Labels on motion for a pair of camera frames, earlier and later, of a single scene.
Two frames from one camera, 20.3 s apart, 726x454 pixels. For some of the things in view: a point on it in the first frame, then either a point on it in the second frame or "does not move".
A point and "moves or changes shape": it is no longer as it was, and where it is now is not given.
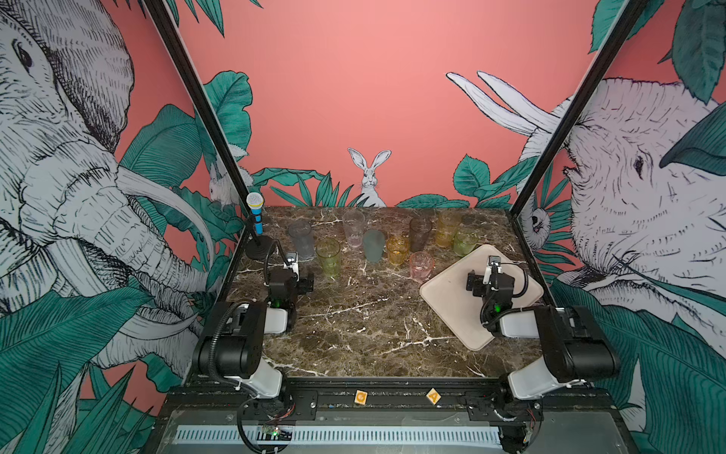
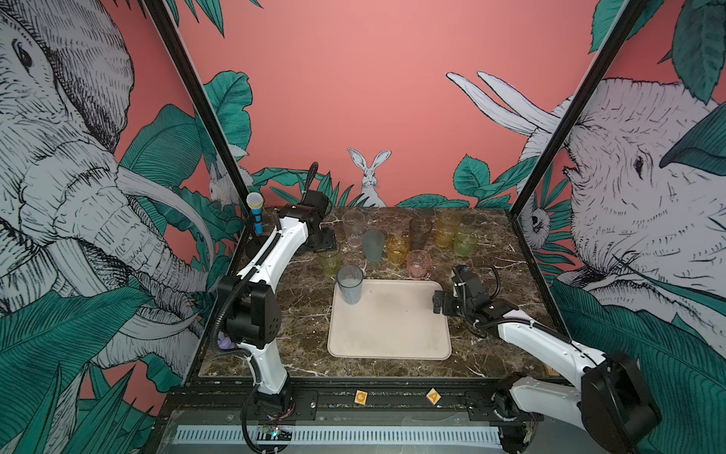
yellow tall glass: x=448 y=221 does not move
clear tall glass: x=354 y=223 does not move
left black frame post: x=180 y=52 does not move
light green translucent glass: x=328 y=250 does not move
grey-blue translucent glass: x=302 y=239 moves or changes shape
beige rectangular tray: x=447 y=292 → x=393 y=319
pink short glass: x=421 y=266 does not move
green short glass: x=465 y=241 does not move
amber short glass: x=397 y=246 does not move
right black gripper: x=479 y=283 → x=448 y=296
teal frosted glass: x=373 y=241 does not move
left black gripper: x=304 y=283 → x=329 y=239
